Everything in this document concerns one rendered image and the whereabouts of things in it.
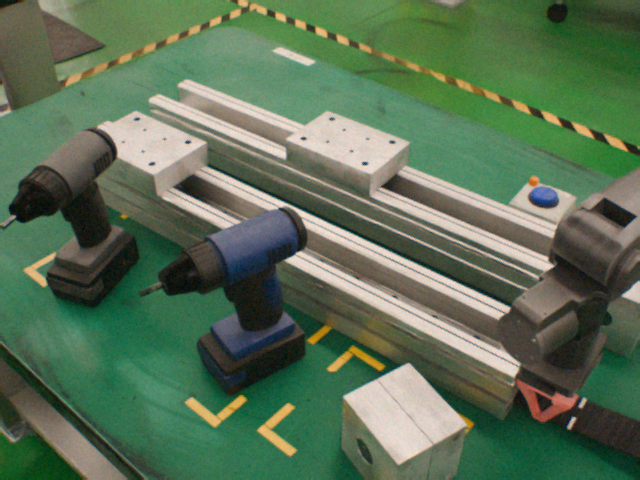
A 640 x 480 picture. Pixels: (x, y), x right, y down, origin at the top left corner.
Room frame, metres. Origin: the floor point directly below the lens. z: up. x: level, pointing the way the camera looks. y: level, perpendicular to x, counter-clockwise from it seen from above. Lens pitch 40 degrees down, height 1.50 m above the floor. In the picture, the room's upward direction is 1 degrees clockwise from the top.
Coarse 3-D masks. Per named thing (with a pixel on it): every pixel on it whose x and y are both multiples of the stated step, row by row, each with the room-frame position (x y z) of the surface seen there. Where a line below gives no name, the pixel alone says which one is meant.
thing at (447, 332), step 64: (128, 192) 0.91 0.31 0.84; (192, 192) 0.93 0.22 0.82; (256, 192) 0.87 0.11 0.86; (320, 256) 0.77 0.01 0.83; (384, 256) 0.73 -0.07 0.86; (320, 320) 0.69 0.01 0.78; (384, 320) 0.64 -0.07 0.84; (448, 320) 0.64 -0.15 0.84; (448, 384) 0.57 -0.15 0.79; (512, 384) 0.54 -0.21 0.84
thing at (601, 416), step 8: (600, 408) 0.54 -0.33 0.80; (608, 408) 0.54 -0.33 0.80; (592, 416) 0.53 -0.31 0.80; (600, 416) 0.53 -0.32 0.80; (608, 416) 0.52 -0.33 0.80; (592, 424) 0.51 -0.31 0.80; (600, 424) 0.51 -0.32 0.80; (584, 432) 0.50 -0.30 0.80; (592, 432) 0.50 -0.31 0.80; (600, 432) 0.50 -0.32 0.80
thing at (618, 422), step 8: (616, 416) 0.52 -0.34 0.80; (624, 416) 0.52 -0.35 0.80; (608, 424) 0.51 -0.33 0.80; (616, 424) 0.51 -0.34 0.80; (624, 424) 0.51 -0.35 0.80; (608, 432) 0.50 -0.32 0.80; (616, 432) 0.50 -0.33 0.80; (624, 432) 0.50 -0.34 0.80; (600, 440) 0.49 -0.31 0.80; (608, 440) 0.49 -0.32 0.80; (616, 440) 0.49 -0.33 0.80
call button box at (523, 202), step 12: (528, 192) 0.92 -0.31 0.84; (564, 192) 0.92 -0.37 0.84; (516, 204) 0.89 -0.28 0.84; (528, 204) 0.89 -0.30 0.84; (540, 204) 0.88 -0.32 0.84; (552, 204) 0.88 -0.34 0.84; (564, 204) 0.89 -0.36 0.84; (540, 216) 0.86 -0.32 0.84; (552, 216) 0.86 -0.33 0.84; (564, 216) 0.87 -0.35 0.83
